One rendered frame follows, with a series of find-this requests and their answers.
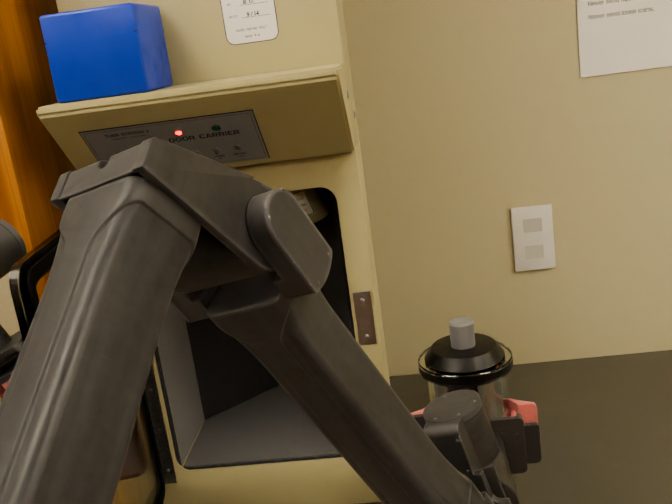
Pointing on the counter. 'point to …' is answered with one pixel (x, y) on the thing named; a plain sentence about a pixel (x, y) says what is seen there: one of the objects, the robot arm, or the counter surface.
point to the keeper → (364, 318)
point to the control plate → (107, 140)
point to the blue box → (106, 51)
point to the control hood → (291, 130)
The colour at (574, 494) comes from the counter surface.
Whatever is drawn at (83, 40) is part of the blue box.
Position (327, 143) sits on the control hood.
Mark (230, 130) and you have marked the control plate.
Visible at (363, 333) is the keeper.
